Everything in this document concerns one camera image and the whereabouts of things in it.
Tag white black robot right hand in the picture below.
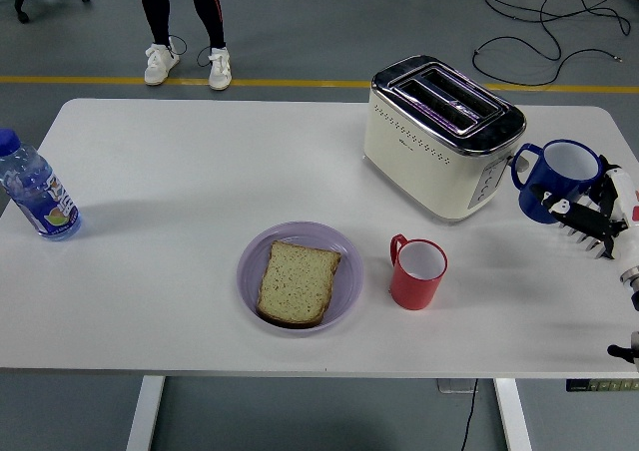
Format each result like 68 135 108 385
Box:
528 155 639 285

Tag blue enamel cup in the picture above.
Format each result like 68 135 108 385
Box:
509 139 605 226

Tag red enamel cup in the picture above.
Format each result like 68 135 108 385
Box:
388 232 449 311

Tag slice of bread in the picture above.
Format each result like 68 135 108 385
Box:
256 239 343 329

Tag black table control panel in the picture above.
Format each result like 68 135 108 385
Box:
565 378 639 393

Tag cream and chrome toaster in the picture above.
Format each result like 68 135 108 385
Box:
362 54 528 226

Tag white table leg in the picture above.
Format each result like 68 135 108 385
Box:
125 374 166 451
493 377 533 451

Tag grey box under table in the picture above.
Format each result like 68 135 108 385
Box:
437 378 479 395

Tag purple plastic plate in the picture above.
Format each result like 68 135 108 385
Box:
236 221 365 339

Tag person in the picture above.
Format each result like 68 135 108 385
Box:
132 0 234 92

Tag clear water bottle blue cap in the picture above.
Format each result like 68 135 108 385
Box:
0 128 83 242

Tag black floor cable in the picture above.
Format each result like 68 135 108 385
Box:
456 0 639 87

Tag thin black hanging cable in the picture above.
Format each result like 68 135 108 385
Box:
458 378 479 451

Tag thin black looped cable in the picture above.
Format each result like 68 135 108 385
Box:
167 35 216 68

